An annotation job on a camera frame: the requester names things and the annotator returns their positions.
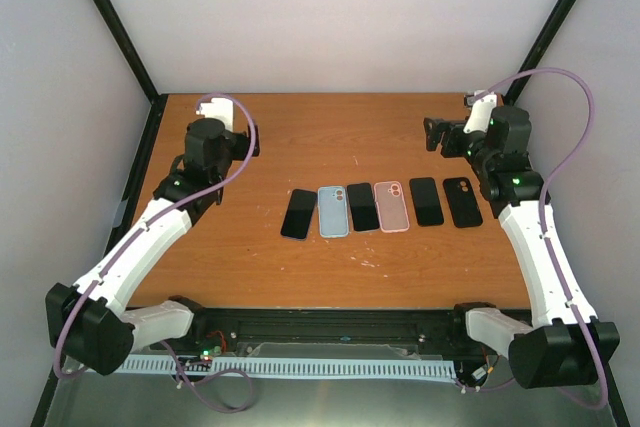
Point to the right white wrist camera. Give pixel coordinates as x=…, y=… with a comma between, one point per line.
x=480, y=105

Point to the metal base plate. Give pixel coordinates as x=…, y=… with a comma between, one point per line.
x=157, y=400

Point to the black frame post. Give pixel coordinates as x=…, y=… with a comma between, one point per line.
x=547, y=34
x=121, y=36

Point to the pink phone case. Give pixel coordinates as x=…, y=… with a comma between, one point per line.
x=391, y=207

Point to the black phone case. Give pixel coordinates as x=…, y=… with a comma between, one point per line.
x=462, y=202

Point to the light blue slotted cable duct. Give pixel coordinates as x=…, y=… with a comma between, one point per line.
x=296, y=368

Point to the blue edged smartphone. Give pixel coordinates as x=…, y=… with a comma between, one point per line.
x=299, y=214

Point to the right black frame post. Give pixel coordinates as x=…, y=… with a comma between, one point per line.
x=547, y=34

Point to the black smartphone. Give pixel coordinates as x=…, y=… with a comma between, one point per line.
x=426, y=202

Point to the left black frame post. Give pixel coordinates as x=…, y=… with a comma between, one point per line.
x=121, y=36

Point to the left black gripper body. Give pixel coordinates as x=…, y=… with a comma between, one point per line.
x=244, y=149

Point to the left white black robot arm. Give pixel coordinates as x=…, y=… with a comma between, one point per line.
x=89, y=321

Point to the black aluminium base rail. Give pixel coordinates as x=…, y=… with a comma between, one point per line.
x=424, y=332

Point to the silver edged smartphone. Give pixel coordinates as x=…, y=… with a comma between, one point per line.
x=362, y=207

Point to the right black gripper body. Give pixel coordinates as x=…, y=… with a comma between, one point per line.
x=450, y=148

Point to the light blue phone case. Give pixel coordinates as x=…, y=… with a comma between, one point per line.
x=332, y=211

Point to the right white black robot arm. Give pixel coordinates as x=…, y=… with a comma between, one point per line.
x=565, y=344

